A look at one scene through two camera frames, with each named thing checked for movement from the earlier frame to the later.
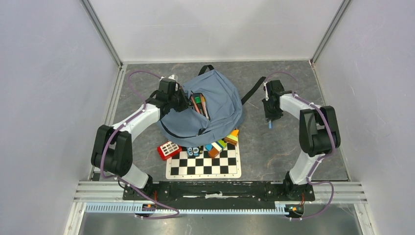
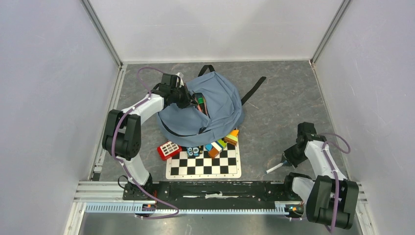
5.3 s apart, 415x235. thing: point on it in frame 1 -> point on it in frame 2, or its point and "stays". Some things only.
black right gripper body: [271, 112] -> [294, 155]
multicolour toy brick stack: [215, 149] stays
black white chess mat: [226, 165] stays
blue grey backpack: [187, 128] stays
